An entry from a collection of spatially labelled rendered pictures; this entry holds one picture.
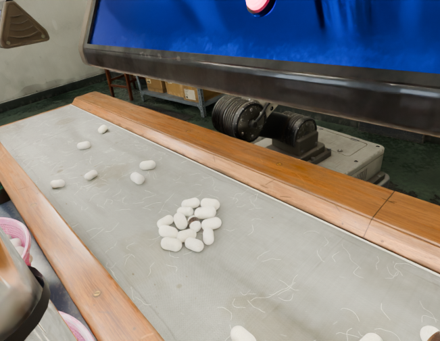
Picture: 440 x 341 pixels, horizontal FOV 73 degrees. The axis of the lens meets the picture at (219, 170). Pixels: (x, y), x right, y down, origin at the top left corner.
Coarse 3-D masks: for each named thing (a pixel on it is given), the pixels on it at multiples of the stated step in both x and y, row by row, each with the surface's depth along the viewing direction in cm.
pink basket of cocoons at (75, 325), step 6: (60, 312) 37; (66, 318) 36; (72, 318) 36; (72, 324) 36; (78, 324) 35; (72, 330) 36; (78, 330) 35; (84, 330) 35; (78, 336) 36; (84, 336) 34; (90, 336) 34
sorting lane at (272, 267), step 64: (0, 128) 110; (64, 128) 102; (64, 192) 66; (128, 192) 63; (192, 192) 61; (256, 192) 58; (128, 256) 48; (192, 256) 46; (256, 256) 45; (320, 256) 43; (384, 256) 42; (192, 320) 37; (256, 320) 36; (320, 320) 35; (384, 320) 34
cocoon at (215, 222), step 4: (204, 220) 50; (208, 220) 50; (212, 220) 50; (216, 220) 50; (220, 220) 51; (204, 224) 50; (208, 224) 50; (212, 224) 50; (216, 224) 50; (220, 224) 50; (204, 228) 50; (212, 228) 50; (216, 228) 50
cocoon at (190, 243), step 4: (188, 240) 47; (192, 240) 47; (196, 240) 46; (200, 240) 47; (188, 244) 46; (192, 244) 46; (196, 244) 46; (200, 244) 46; (192, 248) 46; (196, 248) 46; (200, 248) 46
